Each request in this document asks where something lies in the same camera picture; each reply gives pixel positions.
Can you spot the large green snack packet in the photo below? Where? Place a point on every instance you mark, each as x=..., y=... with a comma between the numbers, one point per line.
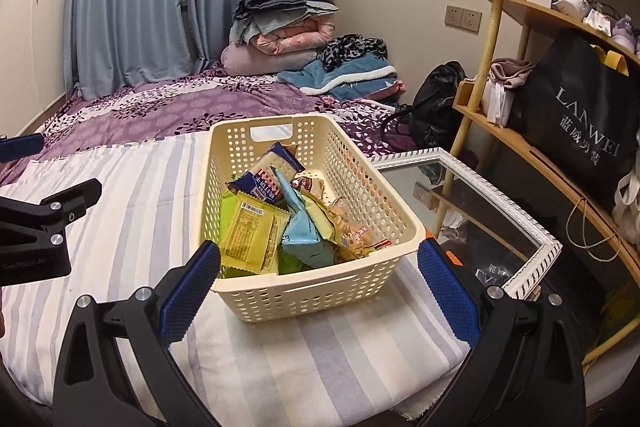
x=226, y=219

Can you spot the teal fleece blanket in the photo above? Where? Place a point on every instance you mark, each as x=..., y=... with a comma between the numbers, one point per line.
x=330, y=79

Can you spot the pale green folded sheet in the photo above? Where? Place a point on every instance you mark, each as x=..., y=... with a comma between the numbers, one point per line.
x=250, y=29

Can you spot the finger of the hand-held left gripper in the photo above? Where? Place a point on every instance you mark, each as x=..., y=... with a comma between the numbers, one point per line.
x=22, y=147
x=75, y=197

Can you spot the clear pastry packet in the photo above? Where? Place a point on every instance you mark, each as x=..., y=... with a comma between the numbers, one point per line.
x=357, y=232

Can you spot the lavender shoe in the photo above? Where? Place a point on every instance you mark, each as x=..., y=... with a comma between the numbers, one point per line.
x=627, y=34

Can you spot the striped bed sheet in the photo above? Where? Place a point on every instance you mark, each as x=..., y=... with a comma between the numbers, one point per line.
x=125, y=217

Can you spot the black handbag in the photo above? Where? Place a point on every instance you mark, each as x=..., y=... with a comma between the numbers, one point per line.
x=435, y=107

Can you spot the cream perforated plastic basket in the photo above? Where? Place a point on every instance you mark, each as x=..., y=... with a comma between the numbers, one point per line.
x=310, y=292

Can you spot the lavender folded quilt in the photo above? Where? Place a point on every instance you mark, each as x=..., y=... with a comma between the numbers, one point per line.
x=260, y=59

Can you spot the light blue snack packet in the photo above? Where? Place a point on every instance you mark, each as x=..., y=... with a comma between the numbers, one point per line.
x=305, y=227

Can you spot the leopard print cloth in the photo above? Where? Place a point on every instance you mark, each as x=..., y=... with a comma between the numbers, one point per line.
x=350, y=49

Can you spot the white wardrobe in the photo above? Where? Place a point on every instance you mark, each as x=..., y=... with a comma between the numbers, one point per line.
x=30, y=32

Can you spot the white cloth bag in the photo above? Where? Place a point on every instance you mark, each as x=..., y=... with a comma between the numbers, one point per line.
x=497, y=104

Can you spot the dusty pink cloth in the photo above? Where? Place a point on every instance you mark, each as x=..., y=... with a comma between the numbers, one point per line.
x=512, y=72

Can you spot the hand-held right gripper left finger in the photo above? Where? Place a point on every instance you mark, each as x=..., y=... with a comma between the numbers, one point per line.
x=192, y=292

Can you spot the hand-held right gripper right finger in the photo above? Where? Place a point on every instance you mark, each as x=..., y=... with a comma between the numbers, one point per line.
x=447, y=292

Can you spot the small yellow snack packet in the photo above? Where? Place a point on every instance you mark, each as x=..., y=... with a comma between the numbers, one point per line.
x=250, y=232

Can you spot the white framed mirror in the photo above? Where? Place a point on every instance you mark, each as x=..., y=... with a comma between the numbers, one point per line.
x=480, y=212

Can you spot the purple floral bed cover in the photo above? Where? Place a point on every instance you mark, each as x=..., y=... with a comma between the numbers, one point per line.
x=150, y=107

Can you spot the beige wall socket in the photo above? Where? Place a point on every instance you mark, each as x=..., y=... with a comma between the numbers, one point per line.
x=462, y=18

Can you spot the bamboo shelf rack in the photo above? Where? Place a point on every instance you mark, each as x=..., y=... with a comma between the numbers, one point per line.
x=515, y=2

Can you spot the pink floral folded quilt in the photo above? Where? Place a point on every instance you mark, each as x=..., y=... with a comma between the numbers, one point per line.
x=295, y=37

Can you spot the white shoe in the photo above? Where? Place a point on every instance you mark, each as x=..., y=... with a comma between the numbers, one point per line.
x=572, y=4

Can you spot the blue striped cracker packet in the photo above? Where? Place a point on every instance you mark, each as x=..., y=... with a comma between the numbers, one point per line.
x=270, y=172

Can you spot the black printed shopping bag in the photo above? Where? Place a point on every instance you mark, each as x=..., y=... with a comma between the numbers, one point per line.
x=575, y=117

